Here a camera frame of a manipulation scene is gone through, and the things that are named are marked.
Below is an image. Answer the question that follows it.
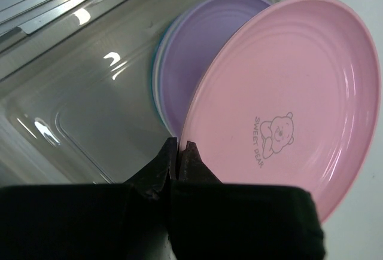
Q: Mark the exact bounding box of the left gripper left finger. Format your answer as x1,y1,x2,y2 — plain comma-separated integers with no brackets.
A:
1,137,178,259

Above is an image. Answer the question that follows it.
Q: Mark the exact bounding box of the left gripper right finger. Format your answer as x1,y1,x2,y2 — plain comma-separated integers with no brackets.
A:
170,142,325,259

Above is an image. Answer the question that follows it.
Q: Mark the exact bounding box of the cream plastic plate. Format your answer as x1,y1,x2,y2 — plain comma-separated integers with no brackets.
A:
158,16,182,135

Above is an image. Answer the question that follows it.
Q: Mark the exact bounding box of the pink plastic plate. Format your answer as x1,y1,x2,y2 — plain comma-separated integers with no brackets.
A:
180,0,381,221

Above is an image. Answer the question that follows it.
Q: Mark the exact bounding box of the purple plate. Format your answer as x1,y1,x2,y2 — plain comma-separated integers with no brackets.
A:
160,0,271,137

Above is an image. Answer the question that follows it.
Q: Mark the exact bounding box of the blue plastic plate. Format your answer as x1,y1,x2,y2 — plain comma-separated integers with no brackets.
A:
151,25,172,129

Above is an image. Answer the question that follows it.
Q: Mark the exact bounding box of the clear plastic bin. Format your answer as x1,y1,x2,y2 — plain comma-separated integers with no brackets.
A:
1,0,280,186

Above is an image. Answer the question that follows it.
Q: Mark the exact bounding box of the aluminium front rail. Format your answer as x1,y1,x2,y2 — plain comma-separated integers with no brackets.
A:
0,0,132,35

